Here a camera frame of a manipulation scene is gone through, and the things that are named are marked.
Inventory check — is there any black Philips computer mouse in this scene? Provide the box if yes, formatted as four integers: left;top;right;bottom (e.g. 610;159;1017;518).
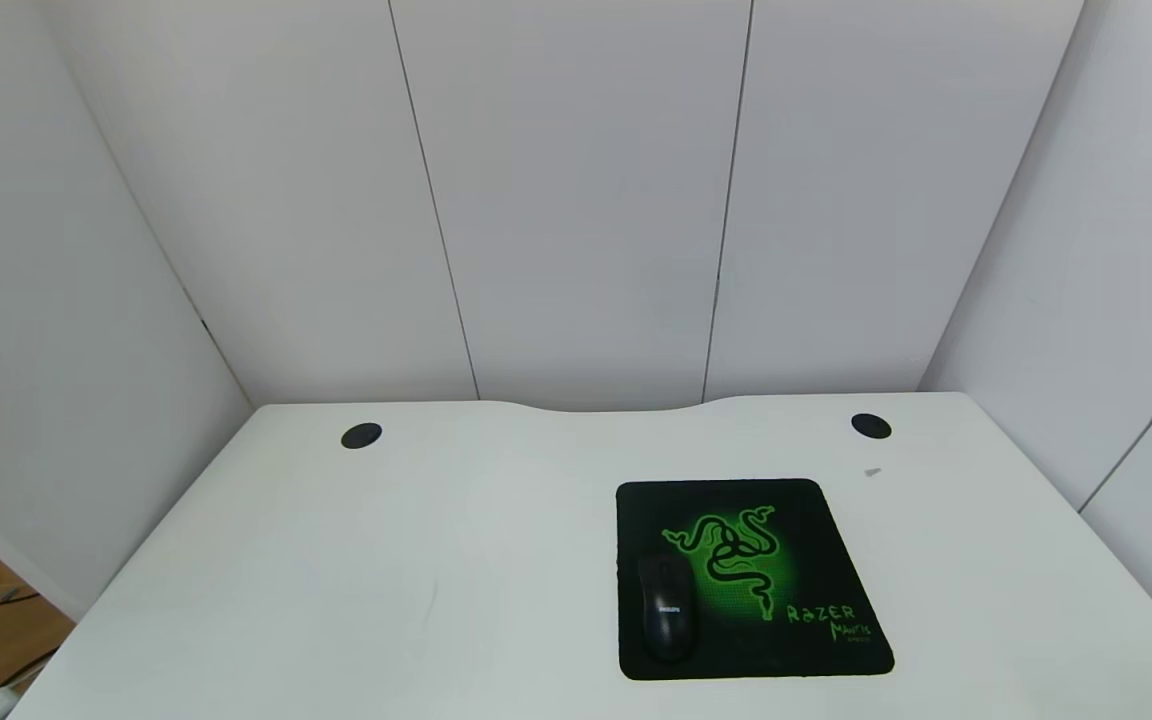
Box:
636;553;698;665

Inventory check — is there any black green Razer mouse pad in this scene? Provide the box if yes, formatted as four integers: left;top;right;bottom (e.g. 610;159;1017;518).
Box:
615;478;897;683

